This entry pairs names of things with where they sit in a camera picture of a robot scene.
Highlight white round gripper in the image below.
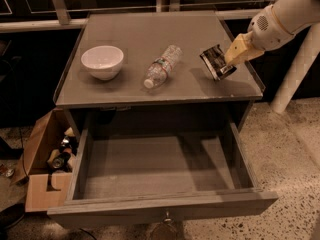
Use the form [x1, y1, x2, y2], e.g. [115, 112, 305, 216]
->
[224, 5, 295, 66]

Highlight black chocolate bar wrapper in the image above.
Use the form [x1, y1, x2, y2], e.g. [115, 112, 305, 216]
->
[200, 44, 236, 81]

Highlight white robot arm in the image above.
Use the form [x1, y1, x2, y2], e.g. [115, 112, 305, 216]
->
[225, 0, 320, 114]

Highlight grey cabinet counter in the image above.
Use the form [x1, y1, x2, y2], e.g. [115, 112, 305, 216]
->
[55, 11, 264, 134]

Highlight open grey top drawer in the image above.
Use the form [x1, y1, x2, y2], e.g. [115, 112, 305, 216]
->
[48, 113, 278, 228]

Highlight clear plastic water bottle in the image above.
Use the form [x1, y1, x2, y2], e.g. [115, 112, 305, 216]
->
[143, 45, 183, 89]

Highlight metal railing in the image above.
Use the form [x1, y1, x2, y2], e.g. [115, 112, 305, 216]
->
[0, 0, 277, 33]

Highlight white ceramic bowl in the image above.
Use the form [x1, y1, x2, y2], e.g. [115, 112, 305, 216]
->
[81, 45, 124, 80]

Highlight cans in cardboard box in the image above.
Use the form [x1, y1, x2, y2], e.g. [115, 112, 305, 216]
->
[47, 127, 78, 172]

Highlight cardboard box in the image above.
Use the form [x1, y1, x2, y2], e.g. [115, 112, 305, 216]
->
[11, 109, 71, 212]

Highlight drawer pull handle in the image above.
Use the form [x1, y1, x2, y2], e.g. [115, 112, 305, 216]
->
[149, 211, 178, 240]

